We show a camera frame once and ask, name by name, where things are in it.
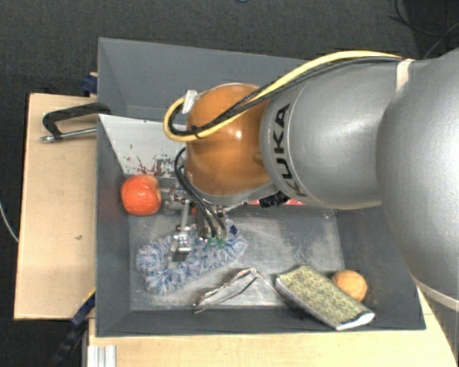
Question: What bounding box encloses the green patterned box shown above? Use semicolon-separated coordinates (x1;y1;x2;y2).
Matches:
271;264;379;334

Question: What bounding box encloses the grey metal bin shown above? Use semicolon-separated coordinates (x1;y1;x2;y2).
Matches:
82;36;441;355

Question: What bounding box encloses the small yellow-orange ball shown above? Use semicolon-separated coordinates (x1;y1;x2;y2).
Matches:
330;268;370;303

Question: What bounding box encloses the red-orange fruit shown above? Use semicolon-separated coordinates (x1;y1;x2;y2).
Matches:
119;172;164;218

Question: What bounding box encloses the red flat block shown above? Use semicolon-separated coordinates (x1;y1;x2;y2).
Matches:
247;197;307;208

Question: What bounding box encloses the blue and white fuzzy cloth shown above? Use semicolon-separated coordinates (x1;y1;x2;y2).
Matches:
133;211;250;300

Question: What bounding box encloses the pale cardboard board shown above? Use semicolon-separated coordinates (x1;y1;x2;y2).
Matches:
13;92;107;325

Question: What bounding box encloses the black cylinder on white bracket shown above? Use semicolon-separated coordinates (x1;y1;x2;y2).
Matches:
257;191;292;211

